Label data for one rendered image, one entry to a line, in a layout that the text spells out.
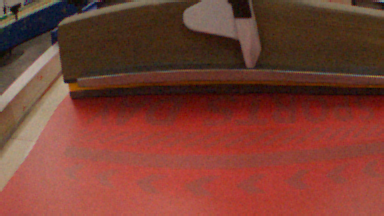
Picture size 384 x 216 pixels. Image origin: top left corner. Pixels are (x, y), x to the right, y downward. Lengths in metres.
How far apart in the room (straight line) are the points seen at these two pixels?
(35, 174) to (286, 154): 0.22
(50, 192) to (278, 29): 0.24
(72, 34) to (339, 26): 0.27
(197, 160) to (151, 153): 0.04
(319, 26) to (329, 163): 0.13
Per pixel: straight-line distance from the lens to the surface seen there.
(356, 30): 0.38
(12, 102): 0.45
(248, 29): 0.35
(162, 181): 0.31
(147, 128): 0.38
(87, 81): 0.42
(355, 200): 0.27
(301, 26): 0.37
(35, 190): 0.34
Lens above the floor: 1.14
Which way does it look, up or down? 27 degrees down
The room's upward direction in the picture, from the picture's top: 8 degrees counter-clockwise
